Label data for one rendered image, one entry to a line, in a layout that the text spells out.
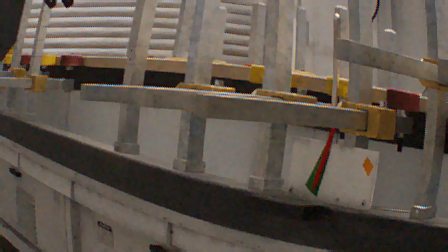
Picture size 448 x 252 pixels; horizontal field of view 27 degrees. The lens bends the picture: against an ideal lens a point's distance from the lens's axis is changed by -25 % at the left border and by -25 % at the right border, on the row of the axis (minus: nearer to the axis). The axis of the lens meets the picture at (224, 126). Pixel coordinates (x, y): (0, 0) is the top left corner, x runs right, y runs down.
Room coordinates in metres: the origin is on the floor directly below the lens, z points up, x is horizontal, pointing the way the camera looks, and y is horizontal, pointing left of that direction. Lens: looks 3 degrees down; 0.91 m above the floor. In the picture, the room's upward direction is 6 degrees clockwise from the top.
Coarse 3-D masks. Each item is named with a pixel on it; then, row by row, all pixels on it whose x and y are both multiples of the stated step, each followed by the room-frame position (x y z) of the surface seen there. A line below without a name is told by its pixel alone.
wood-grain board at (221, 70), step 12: (84, 60) 3.12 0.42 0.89; (96, 60) 3.04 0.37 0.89; (108, 60) 2.97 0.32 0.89; (120, 60) 2.90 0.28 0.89; (156, 60) 2.74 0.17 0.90; (168, 60) 2.69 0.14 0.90; (180, 60) 3.53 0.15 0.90; (180, 72) 2.64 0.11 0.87; (216, 72) 2.52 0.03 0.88; (228, 72) 2.48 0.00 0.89; (240, 72) 2.44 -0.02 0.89; (300, 84) 2.27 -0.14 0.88; (312, 84) 2.23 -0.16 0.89; (324, 84) 2.20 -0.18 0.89; (372, 96) 2.06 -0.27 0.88; (384, 96) 2.02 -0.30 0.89; (420, 96) 2.68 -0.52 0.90; (420, 108) 1.91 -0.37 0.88
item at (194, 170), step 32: (0, 128) 3.28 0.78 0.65; (32, 128) 2.94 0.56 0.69; (64, 160) 2.69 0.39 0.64; (96, 160) 2.51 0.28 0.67; (128, 160) 2.37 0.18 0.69; (128, 192) 2.36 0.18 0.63; (160, 192) 2.25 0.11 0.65; (192, 192) 2.15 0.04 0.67; (224, 192) 2.06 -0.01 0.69; (256, 192) 1.99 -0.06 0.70; (224, 224) 2.06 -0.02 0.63; (256, 224) 1.97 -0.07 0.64; (288, 224) 1.90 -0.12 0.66; (320, 224) 1.82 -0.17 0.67; (352, 224) 1.74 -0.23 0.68; (384, 224) 1.66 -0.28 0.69; (416, 224) 1.57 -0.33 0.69
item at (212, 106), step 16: (208, 96) 1.60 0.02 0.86; (224, 96) 1.61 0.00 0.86; (208, 112) 1.60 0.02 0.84; (224, 112) 1.62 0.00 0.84; (240, 112) 1.63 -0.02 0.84; (256, 112) 1.64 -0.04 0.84; (272, 112) 1.66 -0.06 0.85; (288, 112) 1.67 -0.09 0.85; (304, 112) 1.69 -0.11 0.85; (320, 112) 1.71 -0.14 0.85; (336, 112) 1.72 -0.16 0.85; (352, 112) 1.74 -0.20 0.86; (352, 128) 1.75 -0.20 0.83; (400, 128) 1.82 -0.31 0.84
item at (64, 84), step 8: (0, 80) 2.94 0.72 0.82; (8, 80) 2.96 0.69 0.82; (16, 80) 2.98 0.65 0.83; (24, 80) 3.00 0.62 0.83; (48, 80) 3.06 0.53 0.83; (56, 80) 3.08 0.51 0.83; (64, 80) 3.09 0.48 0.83; (72, 80) 3.11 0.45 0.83; (48, 88) 3.06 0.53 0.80; (56, 88) 3.08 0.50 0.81; (64, 88) 3.10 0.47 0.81; (72, 88) 3.11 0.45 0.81
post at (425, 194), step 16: (432, 0) 1.60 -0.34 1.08; (432, 16) 1.60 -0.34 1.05; (432, 32) 1.60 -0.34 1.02; (432, 48) 1.61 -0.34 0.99; (432, 96) 1.60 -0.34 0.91; (432, 112) 1.60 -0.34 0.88; (432, 128) 1.60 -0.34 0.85; (432, 144) 1.60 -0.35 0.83; (432, 160) 1.59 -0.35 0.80; (432, 176) 1.59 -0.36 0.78; (432, 192) 1.60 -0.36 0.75
